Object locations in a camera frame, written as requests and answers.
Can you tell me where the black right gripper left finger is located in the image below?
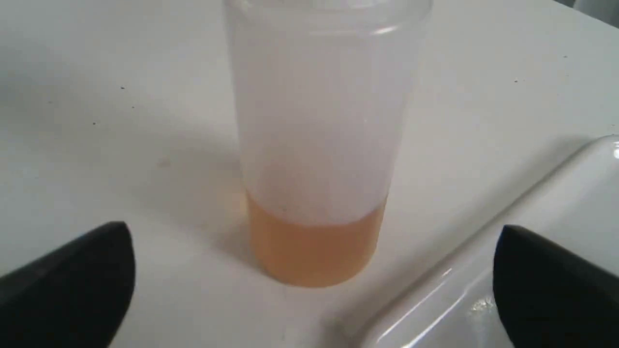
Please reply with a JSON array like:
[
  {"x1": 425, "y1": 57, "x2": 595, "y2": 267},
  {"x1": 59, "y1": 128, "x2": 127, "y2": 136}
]
[{"x1": 0, "y1": 221, "x2": 136, "y2": 348}]

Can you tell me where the white rectangular plastic tray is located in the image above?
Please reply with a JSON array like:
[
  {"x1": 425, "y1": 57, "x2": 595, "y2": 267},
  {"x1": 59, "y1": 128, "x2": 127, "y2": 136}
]
[{"x1": 354, "y1": 135, "x2": 619, "y2": 348}]

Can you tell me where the translucent squeeze bottle amber liquid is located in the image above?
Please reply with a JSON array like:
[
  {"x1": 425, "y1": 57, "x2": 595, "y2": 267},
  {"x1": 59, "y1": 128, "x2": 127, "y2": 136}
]
[{"x1": 223, "y1": 0, "x2": 433, "y2": 287}]

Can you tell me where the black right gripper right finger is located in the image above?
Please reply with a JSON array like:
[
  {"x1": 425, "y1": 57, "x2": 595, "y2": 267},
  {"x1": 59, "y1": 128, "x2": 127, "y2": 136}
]
[{"x1": 493, "y1": 225, "x2": 619, "y2": 348}]

